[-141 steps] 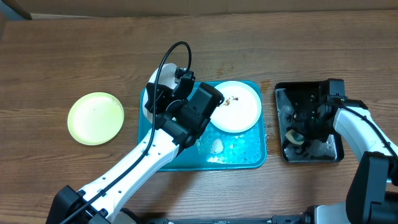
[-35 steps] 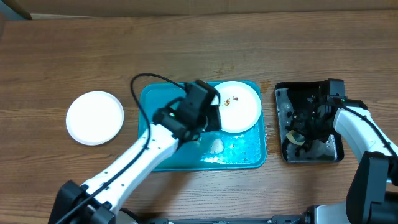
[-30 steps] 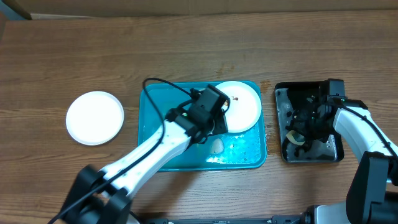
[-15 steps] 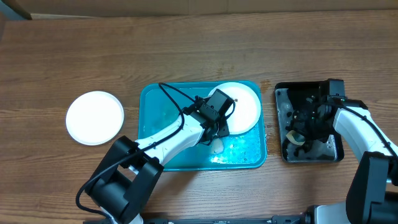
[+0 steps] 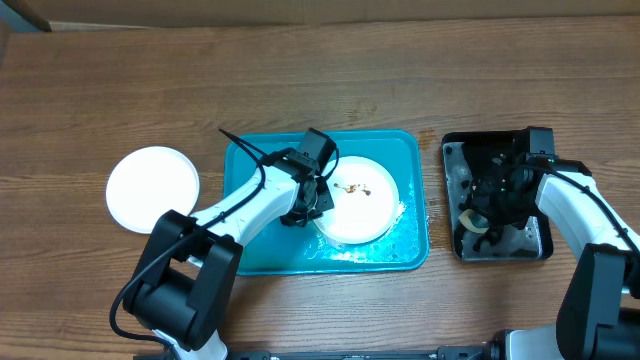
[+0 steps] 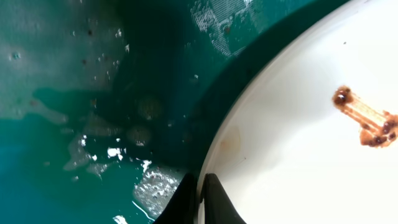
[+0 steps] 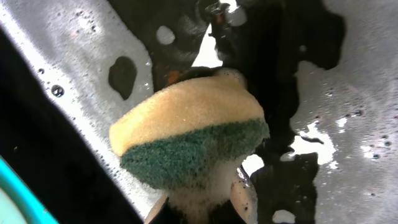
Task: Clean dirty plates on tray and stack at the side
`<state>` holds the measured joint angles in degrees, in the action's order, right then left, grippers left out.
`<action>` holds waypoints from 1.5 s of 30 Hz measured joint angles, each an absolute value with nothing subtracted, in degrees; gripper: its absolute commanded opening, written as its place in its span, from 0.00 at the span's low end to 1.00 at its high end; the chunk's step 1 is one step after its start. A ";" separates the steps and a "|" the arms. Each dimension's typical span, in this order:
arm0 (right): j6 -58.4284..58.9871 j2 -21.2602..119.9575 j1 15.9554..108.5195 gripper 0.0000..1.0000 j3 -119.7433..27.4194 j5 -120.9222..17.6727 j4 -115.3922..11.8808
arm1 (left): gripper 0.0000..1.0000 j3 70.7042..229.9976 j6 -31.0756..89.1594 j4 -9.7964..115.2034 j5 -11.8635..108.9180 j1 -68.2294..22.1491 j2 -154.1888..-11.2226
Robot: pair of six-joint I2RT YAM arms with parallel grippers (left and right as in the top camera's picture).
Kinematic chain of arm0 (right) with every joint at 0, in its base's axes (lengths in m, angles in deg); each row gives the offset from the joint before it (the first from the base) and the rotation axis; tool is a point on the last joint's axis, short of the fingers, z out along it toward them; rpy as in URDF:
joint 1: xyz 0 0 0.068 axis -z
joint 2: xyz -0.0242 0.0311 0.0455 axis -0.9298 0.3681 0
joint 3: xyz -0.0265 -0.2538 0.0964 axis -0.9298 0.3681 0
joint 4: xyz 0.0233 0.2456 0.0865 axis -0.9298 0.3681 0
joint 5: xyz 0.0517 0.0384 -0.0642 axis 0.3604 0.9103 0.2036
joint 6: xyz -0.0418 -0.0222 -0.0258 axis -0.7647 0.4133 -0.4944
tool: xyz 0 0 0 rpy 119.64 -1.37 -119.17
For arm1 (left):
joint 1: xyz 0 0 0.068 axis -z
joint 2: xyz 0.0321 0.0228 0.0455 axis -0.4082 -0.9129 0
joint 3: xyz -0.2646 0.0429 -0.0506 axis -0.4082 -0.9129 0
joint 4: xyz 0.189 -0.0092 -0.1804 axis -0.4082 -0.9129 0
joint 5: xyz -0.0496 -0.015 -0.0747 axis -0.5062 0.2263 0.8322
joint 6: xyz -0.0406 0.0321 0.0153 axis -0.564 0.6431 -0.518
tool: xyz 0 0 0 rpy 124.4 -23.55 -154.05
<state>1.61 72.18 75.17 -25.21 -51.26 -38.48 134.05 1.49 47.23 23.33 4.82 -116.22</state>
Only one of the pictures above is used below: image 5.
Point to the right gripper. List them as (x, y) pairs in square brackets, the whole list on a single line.
[(482, 204)]

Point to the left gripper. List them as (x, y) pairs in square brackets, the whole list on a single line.
[(324, 201)]

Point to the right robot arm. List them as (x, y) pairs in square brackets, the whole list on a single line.
[(591, 322)]

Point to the white plate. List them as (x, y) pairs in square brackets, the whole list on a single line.
[(365, 198), (147, 183)]

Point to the teal plastic tray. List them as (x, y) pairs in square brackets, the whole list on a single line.
[(282, 250)]

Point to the yellow green sponge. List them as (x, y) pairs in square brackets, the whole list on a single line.
[(473, 222)]

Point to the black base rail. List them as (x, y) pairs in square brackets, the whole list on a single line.
[(487, 351)]

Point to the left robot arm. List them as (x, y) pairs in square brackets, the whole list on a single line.
[(179, 292)]

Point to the black rectangular water tray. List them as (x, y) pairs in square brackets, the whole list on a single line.
[(459, 149)]

